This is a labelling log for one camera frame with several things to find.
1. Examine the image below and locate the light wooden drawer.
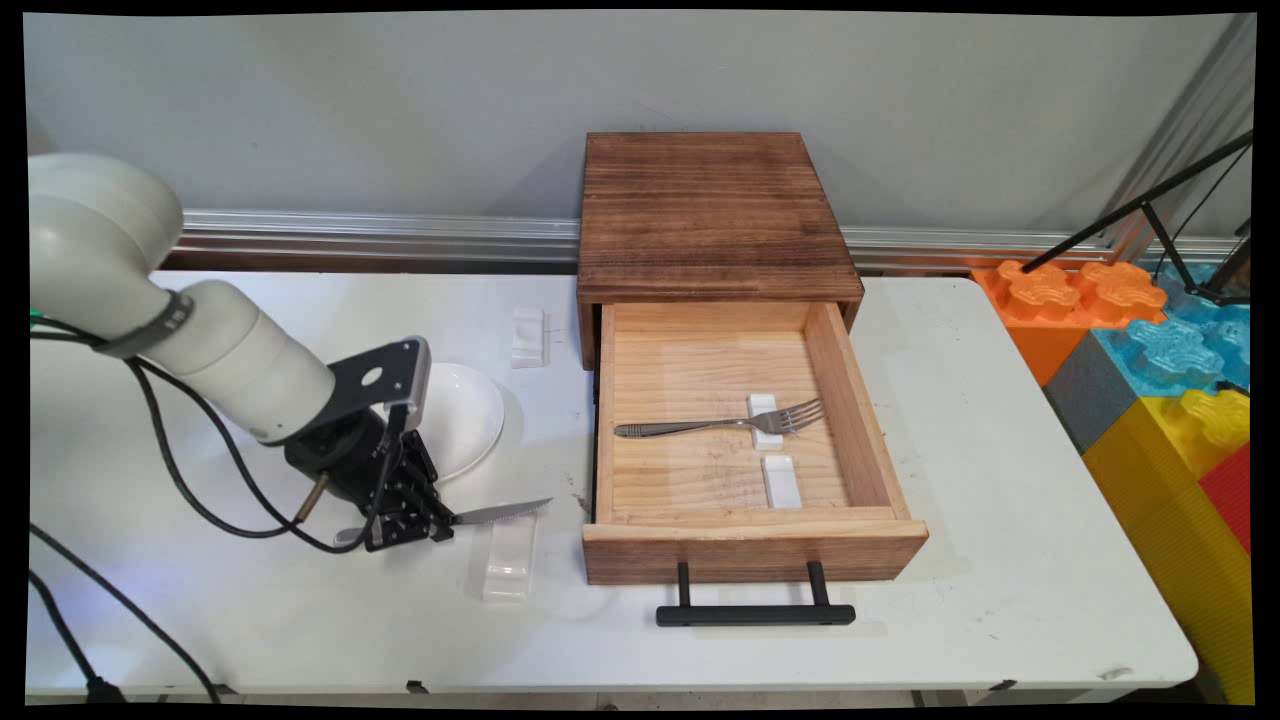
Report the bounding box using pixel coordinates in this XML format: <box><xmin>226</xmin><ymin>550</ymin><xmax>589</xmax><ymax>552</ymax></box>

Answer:
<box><xmin>582</xmin><ymin>300</ymin><xmax>929</xmax><ymax>586</ymax></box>

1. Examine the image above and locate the black tripod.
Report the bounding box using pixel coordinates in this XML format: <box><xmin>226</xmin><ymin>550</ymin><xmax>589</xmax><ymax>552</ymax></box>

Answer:
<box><xmin>1020</xmin><ymin>130</ymin><xmax>1254</xmax><ymax>307</ymax></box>

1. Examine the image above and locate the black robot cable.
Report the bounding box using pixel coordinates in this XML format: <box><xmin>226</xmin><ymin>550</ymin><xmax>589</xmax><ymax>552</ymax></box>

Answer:
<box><xmin>28</xmin><ymin>318</ymin><xmax>411</xmax><ymax>556</ymax></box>

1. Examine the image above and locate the black wrist camera mount plate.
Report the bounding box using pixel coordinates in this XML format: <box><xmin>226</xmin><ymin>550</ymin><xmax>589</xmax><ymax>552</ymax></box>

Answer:
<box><xmin>270</xmin><ymin>337</ymin><xmax>433</xmax><ymax>446</ymax></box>

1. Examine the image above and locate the black bar drawer handle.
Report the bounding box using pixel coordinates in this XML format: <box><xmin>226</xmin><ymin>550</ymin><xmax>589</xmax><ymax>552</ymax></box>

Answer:
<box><xmin>656</xmin><ymin>561</ymin><xmax>857</xmax><ymax>628</ymax></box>

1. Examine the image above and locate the dark wooden drawer cabinet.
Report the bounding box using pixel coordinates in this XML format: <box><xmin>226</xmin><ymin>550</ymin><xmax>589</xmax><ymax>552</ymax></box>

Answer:
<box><xmin>577</xmin><ymin>132</ymin><xmax>865</xmax><ymax>371</ymax></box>

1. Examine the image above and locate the orange foam block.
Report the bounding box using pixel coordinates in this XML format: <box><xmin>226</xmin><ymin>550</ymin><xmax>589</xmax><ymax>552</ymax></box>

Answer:
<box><xmin>972</xmin><ymin>259</ymin><xmax>1169</xmax><ymax>387</ymax></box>

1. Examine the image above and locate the silver serrated table knife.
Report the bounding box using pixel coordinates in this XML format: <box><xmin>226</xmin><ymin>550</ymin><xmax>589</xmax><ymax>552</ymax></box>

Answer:
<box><xmin>335</xmin><ymin>498</ymin><xmax>554</xmax><ymax>547</ymax></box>

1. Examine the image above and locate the red foam block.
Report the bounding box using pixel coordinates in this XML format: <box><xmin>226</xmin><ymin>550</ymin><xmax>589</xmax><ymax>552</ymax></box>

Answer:
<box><xmin>1198</xmin><ymin>443</ymin><xmax>1252</xmax><ymax>554</ymax></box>

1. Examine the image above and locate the grey foam block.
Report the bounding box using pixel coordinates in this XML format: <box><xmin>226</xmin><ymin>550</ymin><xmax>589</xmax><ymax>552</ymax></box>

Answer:
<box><xmin>1043</xmin><ymin>330</ymin><xmax>1141</xmax><ymax>456</ymax></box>

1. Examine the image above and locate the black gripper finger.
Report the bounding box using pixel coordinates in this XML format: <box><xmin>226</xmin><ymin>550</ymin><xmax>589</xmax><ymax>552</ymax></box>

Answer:
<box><xmin>364</xmin><ymin>490</ymin><xmax>427</xmax><ymax>554</ymax></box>
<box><xmin>403</xmin><ymin>435</ymin><xmax>457</xmax><ymax>542</ymax></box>

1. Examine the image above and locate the silver metal fork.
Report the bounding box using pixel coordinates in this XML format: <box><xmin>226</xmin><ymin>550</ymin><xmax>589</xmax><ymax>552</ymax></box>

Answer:
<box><xmin>614</xmin><ymin>398</ymin><xmax>826</xmax><ymax>439</ymax></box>

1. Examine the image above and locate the blue foam block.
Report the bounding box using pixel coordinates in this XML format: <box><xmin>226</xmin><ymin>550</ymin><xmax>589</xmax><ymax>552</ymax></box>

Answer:
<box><xmin>1092</xmin><ymin>262</ymin><xmax>1252</xmax><ymax>401</ymax></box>

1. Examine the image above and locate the aluminium wall rail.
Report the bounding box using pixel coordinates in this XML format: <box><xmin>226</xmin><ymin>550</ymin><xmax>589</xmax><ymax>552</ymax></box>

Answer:
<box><xmin>165</xmin><ymin>209</ymin><xmax>1241</xmax><ymax>273</ymax></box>

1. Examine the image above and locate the white round plate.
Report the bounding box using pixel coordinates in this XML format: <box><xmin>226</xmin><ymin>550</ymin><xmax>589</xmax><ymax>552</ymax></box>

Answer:
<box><xmin>385</xmin><ymin>362</ymin><xmax>506</xmax><ymax>483</ymax></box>

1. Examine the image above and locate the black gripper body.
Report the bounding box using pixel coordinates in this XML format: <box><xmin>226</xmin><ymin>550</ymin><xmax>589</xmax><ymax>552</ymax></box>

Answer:
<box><xmin>285</xmin><ymin>408</ymin><xmax>409</xmax><ymax>508</ymax></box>

